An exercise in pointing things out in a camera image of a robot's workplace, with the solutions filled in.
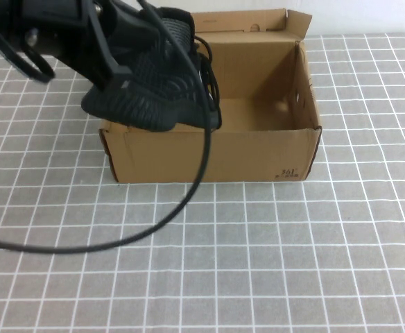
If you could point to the grey grid tablecloth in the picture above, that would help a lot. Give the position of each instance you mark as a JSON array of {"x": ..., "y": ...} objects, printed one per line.
[{"x": 292, "y": 260}]

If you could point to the brown cardboard shoe box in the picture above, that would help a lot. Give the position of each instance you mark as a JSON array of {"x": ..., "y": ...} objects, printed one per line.
[{"x": 258, "y": 156}]

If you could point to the black knit sneaker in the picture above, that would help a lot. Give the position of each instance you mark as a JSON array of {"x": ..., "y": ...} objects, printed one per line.
[{"x": 147, "y": 104}]

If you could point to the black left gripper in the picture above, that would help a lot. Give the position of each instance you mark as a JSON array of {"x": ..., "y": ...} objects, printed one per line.
[{"x": 67, "y": 27}]

